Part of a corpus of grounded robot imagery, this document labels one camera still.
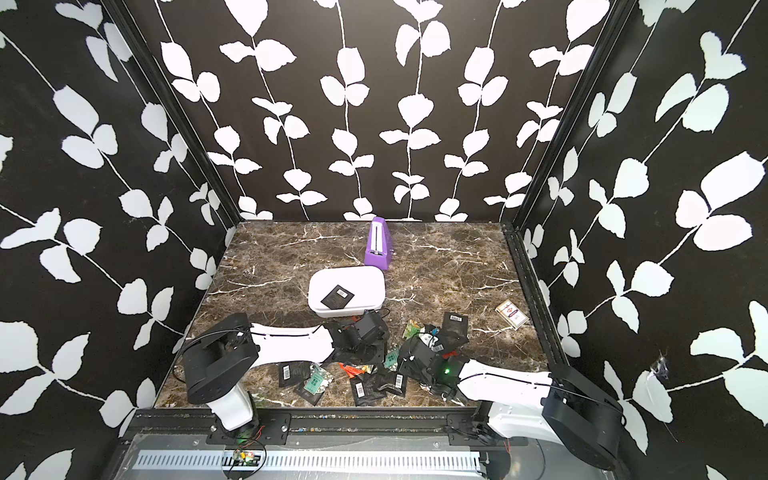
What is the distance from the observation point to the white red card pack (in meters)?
0.95

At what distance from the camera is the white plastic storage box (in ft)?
3.11

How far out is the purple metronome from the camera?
0.98m
